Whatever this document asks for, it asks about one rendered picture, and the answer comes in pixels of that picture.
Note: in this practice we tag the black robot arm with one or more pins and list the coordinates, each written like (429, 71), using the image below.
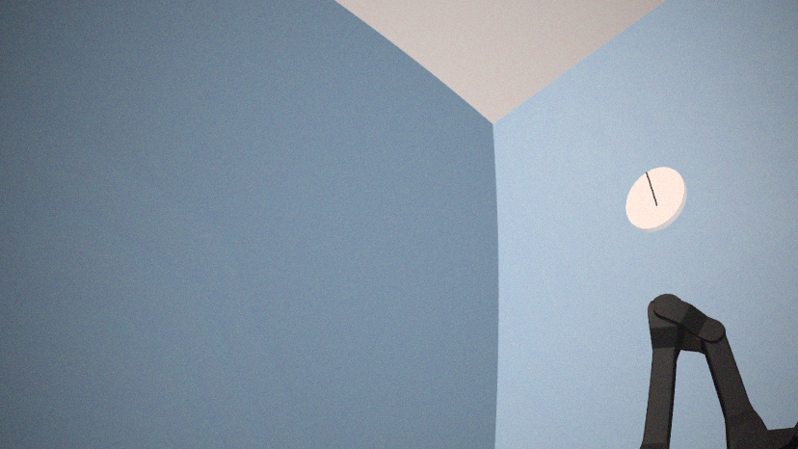
(677, 325)

